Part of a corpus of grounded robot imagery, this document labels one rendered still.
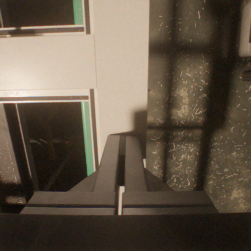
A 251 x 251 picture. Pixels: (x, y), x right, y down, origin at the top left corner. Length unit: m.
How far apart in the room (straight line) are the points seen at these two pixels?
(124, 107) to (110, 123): 0.02
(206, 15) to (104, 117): 1.10
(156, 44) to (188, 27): 0.20
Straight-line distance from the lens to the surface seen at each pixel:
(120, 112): 0.15
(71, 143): 1.18
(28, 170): 0.71
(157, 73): 1.10
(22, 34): 0.24
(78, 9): 0.23
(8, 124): 0.63
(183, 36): 1.15
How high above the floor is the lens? 1.08
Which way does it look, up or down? 73 degrees down
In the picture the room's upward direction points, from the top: 179 degrees counter-clockwise
